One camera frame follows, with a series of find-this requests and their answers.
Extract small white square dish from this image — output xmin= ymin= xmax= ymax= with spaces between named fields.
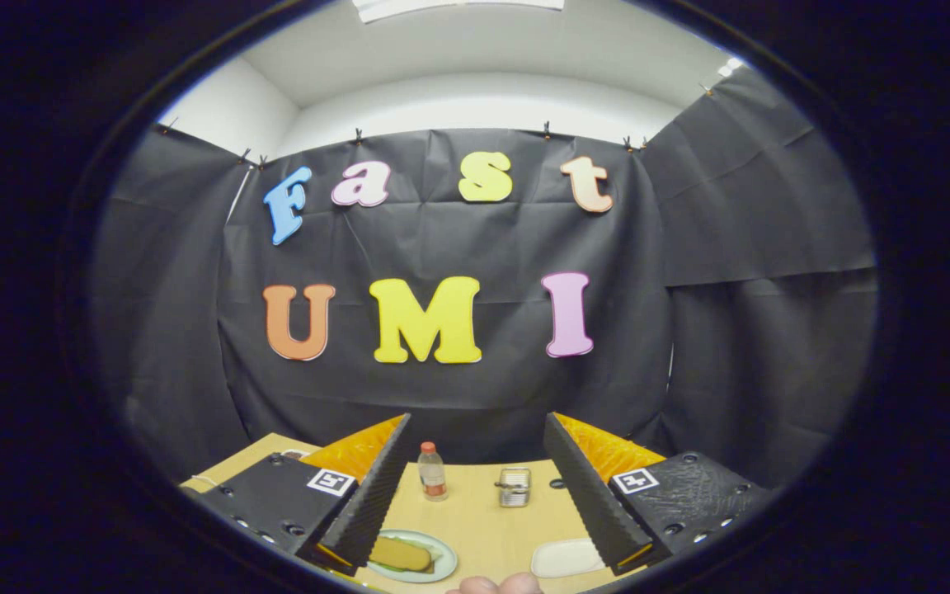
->
xmin=530 ymin=538 xmax=608 ymax=578

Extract long ceiling light panel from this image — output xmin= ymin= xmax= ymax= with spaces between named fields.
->
xmin=351 ymin=0 xmax=567 ymax=24

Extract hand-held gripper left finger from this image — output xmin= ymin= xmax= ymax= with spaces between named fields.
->
xmin=181 ymin=412 xmax=412 ymax=577

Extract brown toast slice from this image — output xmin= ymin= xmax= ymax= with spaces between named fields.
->
xmin=369 ymin=536 xmax=433 ymax=573

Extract metal wire basket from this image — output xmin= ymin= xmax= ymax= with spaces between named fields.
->
xmin=496 ymin=468 xmax=532 ymax=508

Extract black backdrop cloth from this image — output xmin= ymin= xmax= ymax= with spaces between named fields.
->
xmin=87 ymin=66 xmax=880 ymax=488

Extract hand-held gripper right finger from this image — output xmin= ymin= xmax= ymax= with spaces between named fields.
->
xmin=543 ymin=412 xmax=773 ymax=577

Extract light green plate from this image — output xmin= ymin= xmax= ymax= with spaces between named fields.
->
xmin=366 ymin=529 xmax=459 ymax=584

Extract clear bottle with red cap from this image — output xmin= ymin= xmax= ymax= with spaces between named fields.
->
xmin=418 ymin=441 xmax=449 ymax=502

